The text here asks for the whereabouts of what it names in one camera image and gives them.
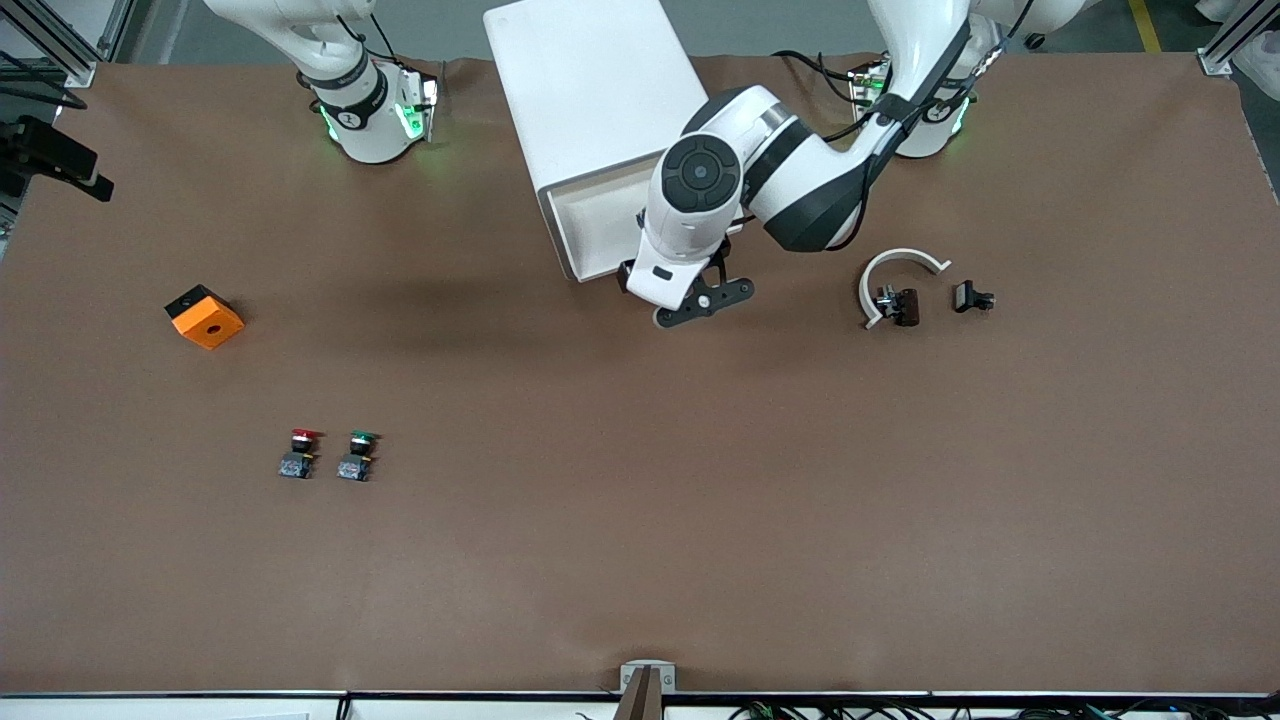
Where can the brown paper table cover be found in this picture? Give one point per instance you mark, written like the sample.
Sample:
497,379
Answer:
640,500

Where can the aluminium frame profile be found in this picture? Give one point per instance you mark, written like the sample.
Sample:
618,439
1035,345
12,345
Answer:
1225,45
75,65

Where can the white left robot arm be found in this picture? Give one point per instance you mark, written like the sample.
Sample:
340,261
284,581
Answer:
690,235

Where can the small black clip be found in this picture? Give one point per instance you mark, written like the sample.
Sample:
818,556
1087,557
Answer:
966,297

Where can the small black brown part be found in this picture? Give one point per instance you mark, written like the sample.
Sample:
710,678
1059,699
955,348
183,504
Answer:
905,307

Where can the white curved plastic piece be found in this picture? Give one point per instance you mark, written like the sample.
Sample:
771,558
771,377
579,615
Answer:
865,292

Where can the red push button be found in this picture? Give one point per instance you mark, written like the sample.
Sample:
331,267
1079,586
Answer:
297,465

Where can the white drawer cabinet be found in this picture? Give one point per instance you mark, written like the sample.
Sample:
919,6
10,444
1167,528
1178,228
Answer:
580,90

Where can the grey metal bracket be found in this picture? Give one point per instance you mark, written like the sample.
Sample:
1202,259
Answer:
630,675

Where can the green push button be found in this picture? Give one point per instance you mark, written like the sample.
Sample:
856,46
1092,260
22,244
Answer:
353,468

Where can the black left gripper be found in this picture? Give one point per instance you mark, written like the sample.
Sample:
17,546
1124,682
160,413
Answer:
716,260

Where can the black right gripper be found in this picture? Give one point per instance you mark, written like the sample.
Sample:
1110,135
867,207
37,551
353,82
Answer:
12,145

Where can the orange box with hole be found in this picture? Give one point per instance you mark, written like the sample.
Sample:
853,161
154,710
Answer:
208,325

